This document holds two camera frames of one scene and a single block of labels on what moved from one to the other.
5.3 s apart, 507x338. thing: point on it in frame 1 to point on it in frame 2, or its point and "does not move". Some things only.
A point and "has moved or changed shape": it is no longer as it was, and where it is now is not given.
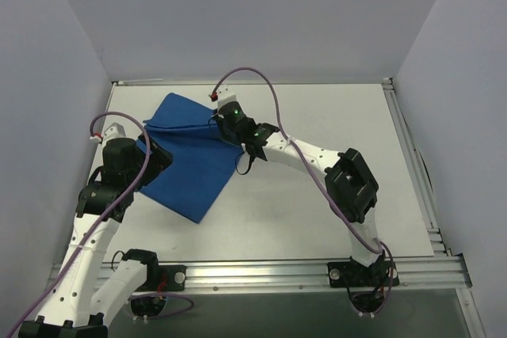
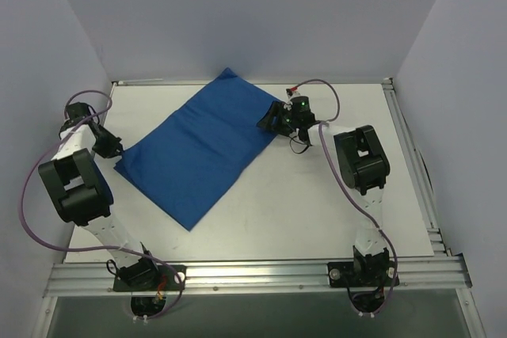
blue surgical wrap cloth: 203,157 has moved or changed shape
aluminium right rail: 416,168 does not move
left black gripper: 159,154 to 104,141
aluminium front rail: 432,275 does not move
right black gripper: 221,123 to 280,119
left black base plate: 165,278 does not move
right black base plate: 351,274 does not move
